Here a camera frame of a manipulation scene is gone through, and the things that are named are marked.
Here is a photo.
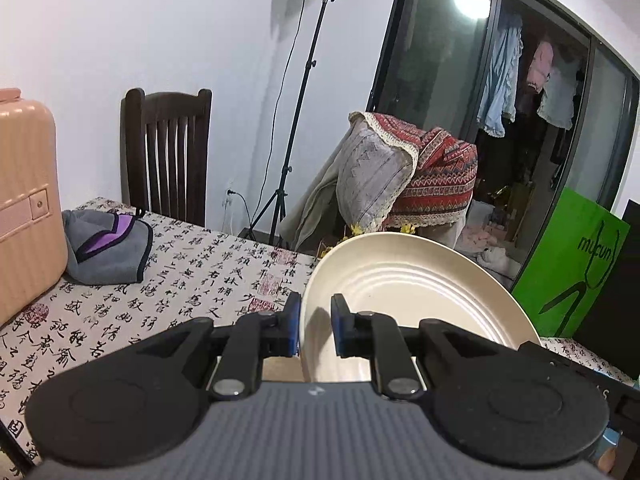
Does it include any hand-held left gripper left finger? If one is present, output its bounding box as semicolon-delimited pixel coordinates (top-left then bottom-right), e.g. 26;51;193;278
134;293;302;402

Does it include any pink hard-shell suitcase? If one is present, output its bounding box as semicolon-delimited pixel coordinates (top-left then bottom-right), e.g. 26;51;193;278
0;88;69;328

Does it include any pink hanging garment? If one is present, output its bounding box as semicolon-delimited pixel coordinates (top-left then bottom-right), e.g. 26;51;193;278
525;40;555;93

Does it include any black paper bag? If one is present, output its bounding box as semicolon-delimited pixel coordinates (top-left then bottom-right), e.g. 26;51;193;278
572;200;640;376

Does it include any grey lace-trimmed cushion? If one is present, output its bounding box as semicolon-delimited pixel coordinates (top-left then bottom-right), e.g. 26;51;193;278
337;111;420;232

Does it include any red patterned blanket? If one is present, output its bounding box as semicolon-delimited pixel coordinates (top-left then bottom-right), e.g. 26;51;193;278
365;112;478;231

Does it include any cream plate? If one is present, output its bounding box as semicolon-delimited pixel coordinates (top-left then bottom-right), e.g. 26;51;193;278
300;232;543;383

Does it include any light blue hanging shirt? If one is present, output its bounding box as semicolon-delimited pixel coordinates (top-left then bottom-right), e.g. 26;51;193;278
477;10;524;138

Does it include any white hanging garment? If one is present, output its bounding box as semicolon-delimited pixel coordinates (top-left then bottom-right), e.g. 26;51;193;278
537;55;583;130

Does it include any yellow flower branch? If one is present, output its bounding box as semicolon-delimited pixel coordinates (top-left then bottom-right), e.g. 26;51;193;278
317;222;416;261

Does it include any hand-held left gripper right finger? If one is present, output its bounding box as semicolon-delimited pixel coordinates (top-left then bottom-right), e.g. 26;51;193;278
330;294;503;402

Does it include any beige cloth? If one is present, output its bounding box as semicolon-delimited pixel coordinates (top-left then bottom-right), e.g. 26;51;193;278
280;125;351;256

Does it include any dark wooden chair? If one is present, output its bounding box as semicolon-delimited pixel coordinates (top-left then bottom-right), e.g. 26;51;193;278
120;88;213;228

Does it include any green paper bag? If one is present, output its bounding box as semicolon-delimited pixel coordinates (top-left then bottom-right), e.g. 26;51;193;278
510;187;632;338

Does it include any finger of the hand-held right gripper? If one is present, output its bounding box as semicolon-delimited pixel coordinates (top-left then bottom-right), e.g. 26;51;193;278
543;350;597;387

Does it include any grey purple fabric pouch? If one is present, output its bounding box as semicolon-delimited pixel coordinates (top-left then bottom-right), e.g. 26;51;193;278
62;208;154;286

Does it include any dark sliding glass door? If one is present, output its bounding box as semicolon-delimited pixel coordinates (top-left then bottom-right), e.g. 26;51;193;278
367;0;640;306

